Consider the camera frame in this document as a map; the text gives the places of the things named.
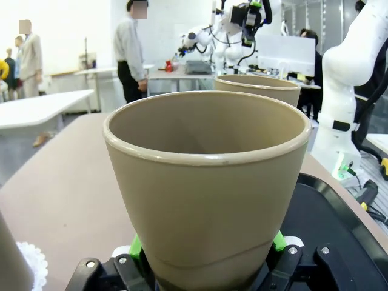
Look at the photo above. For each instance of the white computer monitor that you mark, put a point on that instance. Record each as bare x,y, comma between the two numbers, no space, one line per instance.
286,54

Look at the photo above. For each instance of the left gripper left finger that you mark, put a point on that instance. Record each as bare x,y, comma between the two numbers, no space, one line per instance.
121,272

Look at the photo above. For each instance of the tall brown cup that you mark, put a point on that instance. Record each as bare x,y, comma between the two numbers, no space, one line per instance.
257,91
206,197

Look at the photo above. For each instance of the seated person in black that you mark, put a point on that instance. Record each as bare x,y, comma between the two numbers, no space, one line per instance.
315,75

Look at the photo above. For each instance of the white doily coaster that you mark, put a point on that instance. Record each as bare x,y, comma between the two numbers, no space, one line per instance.
36,260

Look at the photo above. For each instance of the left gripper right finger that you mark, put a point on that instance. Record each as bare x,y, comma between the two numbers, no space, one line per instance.
291,266

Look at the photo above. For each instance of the long white background table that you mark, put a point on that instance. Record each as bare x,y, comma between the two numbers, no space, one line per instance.
100,71

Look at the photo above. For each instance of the man in grey shirt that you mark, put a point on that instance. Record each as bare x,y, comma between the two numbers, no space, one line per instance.
128,45

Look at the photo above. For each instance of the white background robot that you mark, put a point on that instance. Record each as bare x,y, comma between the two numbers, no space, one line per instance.
200,38
230,45

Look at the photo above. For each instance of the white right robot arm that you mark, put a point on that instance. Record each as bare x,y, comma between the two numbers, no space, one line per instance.
336,91

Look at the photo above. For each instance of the grey background table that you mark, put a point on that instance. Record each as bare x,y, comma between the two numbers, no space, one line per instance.
179,75

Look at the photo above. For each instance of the man in beige jacket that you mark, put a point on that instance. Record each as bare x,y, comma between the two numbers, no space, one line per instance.
30,60

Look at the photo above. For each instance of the small red object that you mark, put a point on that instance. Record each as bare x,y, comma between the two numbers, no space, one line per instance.
171,65

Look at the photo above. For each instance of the grey box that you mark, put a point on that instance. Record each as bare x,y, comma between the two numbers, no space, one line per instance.
198,67

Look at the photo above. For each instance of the black and yellow tool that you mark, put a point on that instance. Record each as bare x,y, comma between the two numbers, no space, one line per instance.
368,192

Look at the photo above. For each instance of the large white table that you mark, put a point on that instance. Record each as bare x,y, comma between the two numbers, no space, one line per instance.
36,109

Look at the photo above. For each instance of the black plastic tray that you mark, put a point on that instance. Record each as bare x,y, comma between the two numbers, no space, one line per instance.
333,218

